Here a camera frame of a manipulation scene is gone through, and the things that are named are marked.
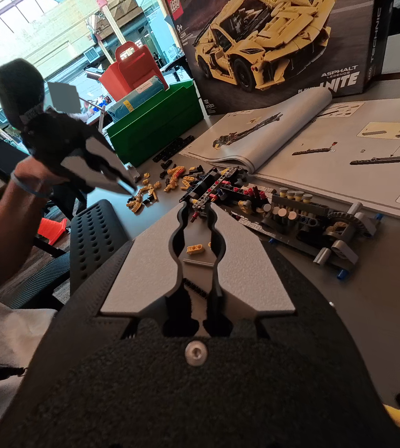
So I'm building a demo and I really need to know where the person's white shirt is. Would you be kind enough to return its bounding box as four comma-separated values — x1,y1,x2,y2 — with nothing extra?
0,290,57,447

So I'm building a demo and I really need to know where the black mesh chair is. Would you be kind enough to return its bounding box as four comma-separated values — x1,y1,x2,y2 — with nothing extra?
7,251,71,309

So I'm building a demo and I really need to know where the lego set box yellow car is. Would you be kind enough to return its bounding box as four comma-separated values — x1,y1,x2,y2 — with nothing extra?
161,0,395,117

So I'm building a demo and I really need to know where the green plastic bin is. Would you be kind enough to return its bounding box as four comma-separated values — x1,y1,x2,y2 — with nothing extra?
105,78,205,168

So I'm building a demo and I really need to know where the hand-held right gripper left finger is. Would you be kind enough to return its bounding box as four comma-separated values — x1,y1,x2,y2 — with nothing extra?
99,202,200,337

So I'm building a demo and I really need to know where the lego car chassis assembly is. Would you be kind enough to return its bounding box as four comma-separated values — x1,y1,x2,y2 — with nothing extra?
180,167,385,281

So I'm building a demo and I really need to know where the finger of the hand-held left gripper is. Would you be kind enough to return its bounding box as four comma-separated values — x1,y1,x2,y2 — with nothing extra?
61,155,136,196
85,136,138,188

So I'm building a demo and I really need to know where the orange plastic object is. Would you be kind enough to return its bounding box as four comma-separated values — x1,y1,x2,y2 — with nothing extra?
37,216,69,246

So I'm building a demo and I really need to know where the lego instruction booklet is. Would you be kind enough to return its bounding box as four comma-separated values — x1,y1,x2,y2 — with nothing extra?
178,86,400,225

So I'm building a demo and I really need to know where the red plastic box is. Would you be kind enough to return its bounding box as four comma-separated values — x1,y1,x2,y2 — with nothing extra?
98,41,170,103

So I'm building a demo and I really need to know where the teal rolled bag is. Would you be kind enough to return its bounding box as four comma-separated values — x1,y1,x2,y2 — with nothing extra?
106,74,166,122

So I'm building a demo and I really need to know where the person's left hand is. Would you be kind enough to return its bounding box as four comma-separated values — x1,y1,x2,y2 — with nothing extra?
12,157,68,197

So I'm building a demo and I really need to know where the blue wristband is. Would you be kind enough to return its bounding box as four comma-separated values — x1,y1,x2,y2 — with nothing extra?
9,171,55,199

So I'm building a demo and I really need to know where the small black lego frame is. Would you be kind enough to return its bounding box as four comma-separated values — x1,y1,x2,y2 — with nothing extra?
152,136,195,163

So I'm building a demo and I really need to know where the person's left forearm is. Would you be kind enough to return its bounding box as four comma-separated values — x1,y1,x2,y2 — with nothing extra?
0,178,51,293

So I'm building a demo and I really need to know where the pile of yellow lego connectors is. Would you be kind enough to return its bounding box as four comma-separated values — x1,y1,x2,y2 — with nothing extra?
126,164,205,213

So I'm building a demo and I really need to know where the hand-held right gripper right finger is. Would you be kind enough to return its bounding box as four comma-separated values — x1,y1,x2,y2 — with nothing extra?
203,202,296,337

